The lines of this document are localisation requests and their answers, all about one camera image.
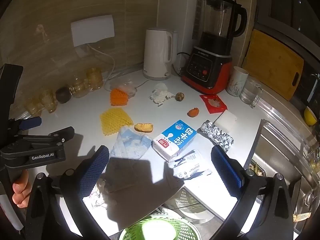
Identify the white electric kettle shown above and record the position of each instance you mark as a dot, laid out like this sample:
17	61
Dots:
157	55

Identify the straw scrubbing brush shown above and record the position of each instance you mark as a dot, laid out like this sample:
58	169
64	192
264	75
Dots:
301	216

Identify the blue face mask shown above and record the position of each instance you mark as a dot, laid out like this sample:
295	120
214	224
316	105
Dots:
130	142

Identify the crumpled white tissue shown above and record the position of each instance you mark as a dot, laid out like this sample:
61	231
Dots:
160	93

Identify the amber glass cup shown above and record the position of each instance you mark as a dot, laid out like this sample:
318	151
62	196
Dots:
78	86
95	78
48	100
32	106

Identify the person's left hand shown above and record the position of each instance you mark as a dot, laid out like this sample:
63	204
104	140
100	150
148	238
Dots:
22	191

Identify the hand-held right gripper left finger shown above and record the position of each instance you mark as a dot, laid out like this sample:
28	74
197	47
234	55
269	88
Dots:
96	170

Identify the orange foam fruit net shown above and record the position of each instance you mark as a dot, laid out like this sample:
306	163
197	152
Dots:
118	97

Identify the white wall outlet cover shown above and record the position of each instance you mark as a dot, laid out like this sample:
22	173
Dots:
92	30

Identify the stainless steel sink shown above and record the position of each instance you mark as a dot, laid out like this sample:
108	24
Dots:
275	155

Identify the yellow bowl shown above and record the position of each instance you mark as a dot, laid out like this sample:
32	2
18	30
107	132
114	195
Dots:
310	116

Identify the brown cardboard piece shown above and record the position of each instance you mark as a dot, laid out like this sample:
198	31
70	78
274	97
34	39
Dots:
130	175

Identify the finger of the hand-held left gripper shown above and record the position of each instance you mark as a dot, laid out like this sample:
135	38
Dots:
31	123
63	133

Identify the blue white milk carton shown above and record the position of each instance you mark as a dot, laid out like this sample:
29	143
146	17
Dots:
175	137

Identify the dark round fruit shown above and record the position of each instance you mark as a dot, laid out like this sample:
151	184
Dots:
62	95

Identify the clear glass measuring cup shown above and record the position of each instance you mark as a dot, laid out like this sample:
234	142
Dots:
250	92

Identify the silver foil wrapper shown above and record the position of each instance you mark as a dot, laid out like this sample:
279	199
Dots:
217	136

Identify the clear plastic bag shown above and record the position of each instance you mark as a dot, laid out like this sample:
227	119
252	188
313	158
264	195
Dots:
128	87

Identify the white plastic wrap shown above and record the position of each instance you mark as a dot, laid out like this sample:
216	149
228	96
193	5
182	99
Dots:
97	197

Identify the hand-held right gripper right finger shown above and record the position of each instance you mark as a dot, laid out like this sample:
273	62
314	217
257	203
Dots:
227	170

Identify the wooden cutting board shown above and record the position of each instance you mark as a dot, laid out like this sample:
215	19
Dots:
272	62

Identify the red snack packet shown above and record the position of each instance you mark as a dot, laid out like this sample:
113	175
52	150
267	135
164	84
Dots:
212	103

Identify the yellow bread piece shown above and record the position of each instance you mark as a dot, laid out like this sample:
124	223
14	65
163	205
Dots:
143	127

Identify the white printed plastic packet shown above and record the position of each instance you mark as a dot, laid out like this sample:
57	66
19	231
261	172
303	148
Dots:
187	163

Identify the yellow foam fruit net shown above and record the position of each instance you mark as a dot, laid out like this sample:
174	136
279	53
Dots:
113	121

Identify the green plastic basket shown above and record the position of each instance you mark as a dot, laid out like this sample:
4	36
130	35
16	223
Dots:
130	230

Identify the white printed mug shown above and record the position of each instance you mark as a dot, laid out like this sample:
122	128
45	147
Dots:
236	82

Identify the red black rice cooker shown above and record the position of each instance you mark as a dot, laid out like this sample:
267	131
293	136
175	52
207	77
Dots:
212	62

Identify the orange peel piece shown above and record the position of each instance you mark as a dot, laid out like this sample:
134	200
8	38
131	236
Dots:
193	112

